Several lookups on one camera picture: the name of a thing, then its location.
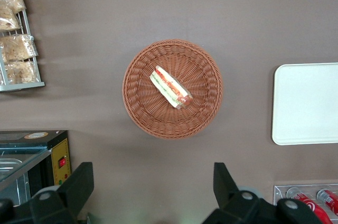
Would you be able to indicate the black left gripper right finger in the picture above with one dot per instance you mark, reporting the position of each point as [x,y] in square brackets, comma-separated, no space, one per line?
[229,203]

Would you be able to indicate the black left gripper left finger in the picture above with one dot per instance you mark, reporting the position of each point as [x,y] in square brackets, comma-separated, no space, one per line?
[71,197]

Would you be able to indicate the cream plastic tray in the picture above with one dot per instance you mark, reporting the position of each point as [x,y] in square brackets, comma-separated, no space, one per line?
[306,102]

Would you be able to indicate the clear acrylic can holder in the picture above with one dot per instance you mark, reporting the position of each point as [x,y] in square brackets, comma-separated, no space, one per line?
[280,192]

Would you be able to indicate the black yellow food warmer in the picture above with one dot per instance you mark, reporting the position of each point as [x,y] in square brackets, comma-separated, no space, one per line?
[56,139]

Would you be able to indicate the red cola can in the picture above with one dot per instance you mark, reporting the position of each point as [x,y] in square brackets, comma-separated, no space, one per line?
[311,205]
[330,200]

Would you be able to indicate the brown round wicker basket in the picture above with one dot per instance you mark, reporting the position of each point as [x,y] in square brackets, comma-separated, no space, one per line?
[200,89]

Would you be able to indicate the wrapped sandwich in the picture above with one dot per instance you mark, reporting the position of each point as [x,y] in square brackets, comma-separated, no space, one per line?
[169,86]

